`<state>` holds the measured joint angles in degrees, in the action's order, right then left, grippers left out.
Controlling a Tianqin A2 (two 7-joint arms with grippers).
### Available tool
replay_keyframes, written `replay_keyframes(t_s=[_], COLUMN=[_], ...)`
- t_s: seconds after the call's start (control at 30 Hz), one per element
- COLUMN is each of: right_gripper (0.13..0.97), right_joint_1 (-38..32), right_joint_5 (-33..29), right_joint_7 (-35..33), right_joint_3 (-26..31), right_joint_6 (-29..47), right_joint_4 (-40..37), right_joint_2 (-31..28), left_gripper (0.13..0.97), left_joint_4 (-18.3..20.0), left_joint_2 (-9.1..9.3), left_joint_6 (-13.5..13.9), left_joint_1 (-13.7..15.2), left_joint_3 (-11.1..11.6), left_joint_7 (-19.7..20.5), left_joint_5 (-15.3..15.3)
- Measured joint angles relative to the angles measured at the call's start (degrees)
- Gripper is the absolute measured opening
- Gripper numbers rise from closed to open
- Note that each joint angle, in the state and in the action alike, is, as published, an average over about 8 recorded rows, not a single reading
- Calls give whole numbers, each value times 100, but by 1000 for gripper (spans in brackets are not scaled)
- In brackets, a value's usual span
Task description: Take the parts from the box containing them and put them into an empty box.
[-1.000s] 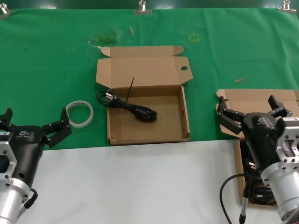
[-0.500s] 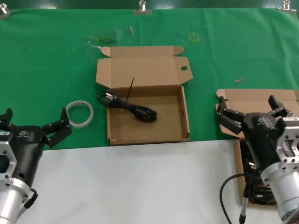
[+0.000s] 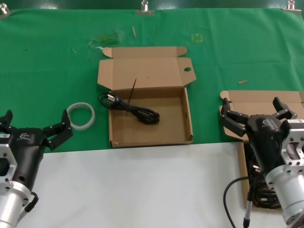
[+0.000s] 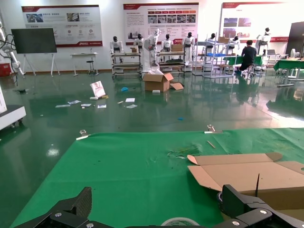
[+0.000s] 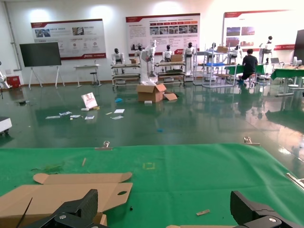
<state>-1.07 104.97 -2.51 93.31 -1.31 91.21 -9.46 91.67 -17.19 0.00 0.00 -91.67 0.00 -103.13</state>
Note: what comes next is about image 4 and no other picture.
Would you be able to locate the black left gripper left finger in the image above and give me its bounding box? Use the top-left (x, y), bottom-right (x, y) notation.
top-left (10, 186), bottom-right (105, 228)

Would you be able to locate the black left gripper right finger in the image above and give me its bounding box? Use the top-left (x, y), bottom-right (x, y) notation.
top-left (213, 184), bottom-right (304, 228)

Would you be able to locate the cardboard box with holed flap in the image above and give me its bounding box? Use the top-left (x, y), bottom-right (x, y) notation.
top-left (187, 152), bottom-right (304, 211)

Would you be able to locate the red storage box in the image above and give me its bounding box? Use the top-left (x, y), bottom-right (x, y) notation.
top-left (0, 63), bottom-right (11, 77)

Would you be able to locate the clear tape roll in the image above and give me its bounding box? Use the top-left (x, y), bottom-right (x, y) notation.
top-left (161, 217), bottom-right (201, 228)

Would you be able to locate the green table cloth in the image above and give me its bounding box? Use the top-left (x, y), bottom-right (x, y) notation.
top-left (9, 128), bottom-right (304, 228)

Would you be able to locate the silver binder clip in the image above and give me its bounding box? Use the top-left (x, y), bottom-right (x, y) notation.
top-left (204, 124), bottom-right (223, 134)
top-left (76, 129), bottom-right (92, 141)

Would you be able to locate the crumpled clear plastic wrapper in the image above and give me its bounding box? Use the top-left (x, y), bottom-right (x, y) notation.
top-left (167, 143), bottom-right (202, 159)

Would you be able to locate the white wheeled machine base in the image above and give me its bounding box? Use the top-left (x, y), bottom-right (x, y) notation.
top-left (0, 83), bottom-right (27, 131)

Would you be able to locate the white paper shopping bag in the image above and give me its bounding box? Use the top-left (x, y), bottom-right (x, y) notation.
top-left (89, 80), bottom-right (106, 100)

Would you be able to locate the green covered long bench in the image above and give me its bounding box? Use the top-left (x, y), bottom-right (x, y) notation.
top-left (223, 56), bottom-right (263, 72)

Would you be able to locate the green covered work table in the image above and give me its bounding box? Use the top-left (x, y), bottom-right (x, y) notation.
top-left (273, 59), bottom-right (304, 88)

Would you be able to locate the person in black shirt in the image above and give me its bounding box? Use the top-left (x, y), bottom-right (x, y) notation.
top-left (234, 39), bottom-right (257, 78)

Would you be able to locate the black round stool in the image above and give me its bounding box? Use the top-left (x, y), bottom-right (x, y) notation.
top-left (85, 60), bottom-right (97, 76)

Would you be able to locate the large open cardboard carton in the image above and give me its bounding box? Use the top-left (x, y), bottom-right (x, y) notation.
top-left (142, 72), bottom-right (185, 93)

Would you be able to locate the small white table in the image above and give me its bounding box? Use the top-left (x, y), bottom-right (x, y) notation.
top-left (70, 52), bottom-right (99, 77)

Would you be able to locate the metal roller rack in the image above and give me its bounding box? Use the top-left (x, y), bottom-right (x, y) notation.
top-left (156, 50), bottom-right (187, 74)
top-left (111, 51), bottom-right (143, 79)

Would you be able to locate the white humanoid robot black head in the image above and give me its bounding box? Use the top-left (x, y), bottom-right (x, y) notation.
top-left (182, 32), bottom-right (196, 72)
top-left (206, 32), bottom-right (217, 54)
top-left (229, 35), bottom-right (240, 50)
top-left (161, 33), bottom-right (173, 52)
top-left (133, 33), bottom-right (145, 54)
top-left (109, 36), bottom-right (124, 64)
top-left (255, 27), bottom-right (273, 56)

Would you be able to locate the black screen on stand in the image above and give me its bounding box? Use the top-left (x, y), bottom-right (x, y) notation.
top-left (11, 28), bottom-right (61, 77)

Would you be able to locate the large black panel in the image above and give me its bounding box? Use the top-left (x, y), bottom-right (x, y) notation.
top-left (285, 21), bottom-right (304, 59)

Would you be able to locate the plastic wrapped white robot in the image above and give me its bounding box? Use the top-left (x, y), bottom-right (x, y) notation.
top-left (142, 28), bottom-right (164, 76)

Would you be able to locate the grey metal shelf frame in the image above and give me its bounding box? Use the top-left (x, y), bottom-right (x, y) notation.
top-left (192, 39), bottom-right (236, 79)

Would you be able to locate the wall poster with red footer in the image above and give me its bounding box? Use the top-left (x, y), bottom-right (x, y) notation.
top-left (21, 4), bottom-right (103, 48)

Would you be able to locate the bright wall poster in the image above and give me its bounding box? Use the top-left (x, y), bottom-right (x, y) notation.
top-left (219, 1), bottom-right (304, 43)

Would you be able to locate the wall poster with photo row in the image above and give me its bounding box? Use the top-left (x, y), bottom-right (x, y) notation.
top-left (123, 2), bottom-right (200, 46)

